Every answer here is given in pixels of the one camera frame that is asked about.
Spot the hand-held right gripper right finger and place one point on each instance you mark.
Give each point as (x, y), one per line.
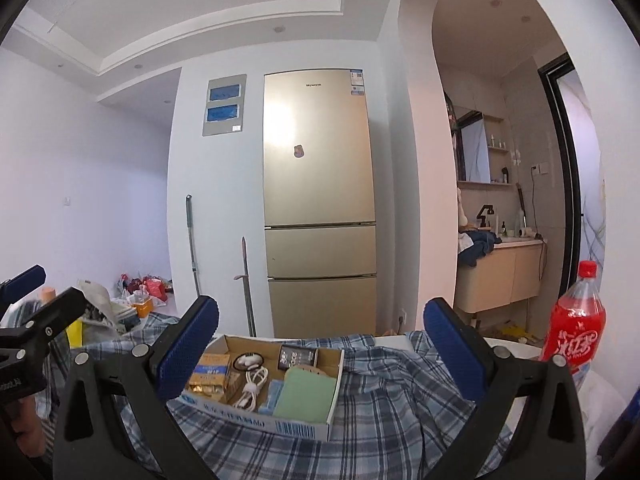
(457, 355)

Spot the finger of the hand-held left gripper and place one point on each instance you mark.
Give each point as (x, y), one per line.
(55, 312)
(22, 280)

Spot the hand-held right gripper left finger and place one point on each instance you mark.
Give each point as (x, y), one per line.
(187, 352)

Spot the gold blue packet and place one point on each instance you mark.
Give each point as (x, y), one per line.
(210, 372)

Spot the white charger plug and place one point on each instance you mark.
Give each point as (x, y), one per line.
(248, 360)

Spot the blue tissue packet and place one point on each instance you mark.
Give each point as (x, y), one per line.
(272, 397)

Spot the black printed packet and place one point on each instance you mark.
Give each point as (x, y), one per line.
(297, 357)

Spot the beige round perforated case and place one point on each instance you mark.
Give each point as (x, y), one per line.
(309, 370)

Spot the green notepad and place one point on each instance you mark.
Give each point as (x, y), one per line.
(305, 395)

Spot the white cardboard box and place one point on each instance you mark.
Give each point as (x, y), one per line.
(300, 430)

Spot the person's left hand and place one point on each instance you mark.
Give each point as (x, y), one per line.
(27, 425)

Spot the yellow plastic bag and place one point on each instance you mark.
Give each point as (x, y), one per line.
(75, 334)

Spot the crumpled newspaper bag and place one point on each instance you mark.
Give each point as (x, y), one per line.
(107, 305)

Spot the pile of red bags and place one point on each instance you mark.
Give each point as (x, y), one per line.
(146, 285)

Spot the blue plaid cloth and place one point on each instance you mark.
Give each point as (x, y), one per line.
(390, 410)

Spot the beige vanity cabinet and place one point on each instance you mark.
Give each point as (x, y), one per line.
(500, 277)

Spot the blue clothes pile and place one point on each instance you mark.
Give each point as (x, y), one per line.
(477, 247)

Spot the red ice tea bottle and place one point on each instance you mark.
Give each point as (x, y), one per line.
(572, 330)

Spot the white hair dryer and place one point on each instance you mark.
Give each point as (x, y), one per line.
(525, 232)

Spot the black faucet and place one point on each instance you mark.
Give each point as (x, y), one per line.
(485, 216)

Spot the beige plush toy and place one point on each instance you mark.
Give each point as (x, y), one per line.
(462, 210)

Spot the white cloth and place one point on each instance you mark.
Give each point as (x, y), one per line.
(597, 410)

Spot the bathroom mirror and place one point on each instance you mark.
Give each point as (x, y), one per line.
(474, 147)

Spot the gold refrigerator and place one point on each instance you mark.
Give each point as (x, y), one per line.
(320, 185)

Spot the frosted glass door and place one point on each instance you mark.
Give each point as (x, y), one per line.
(590, 185)

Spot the brown fridge magnet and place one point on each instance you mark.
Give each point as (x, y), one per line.
(298, 151)

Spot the black door frame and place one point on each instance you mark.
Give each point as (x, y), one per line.
(567, 185)

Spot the bathroom wall socket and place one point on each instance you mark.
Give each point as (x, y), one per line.
(538, 167)

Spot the bathroom wall shelf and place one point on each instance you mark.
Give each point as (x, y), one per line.
(497, 152)

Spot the grey wall panel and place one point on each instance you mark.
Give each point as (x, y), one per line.
(224, 105)

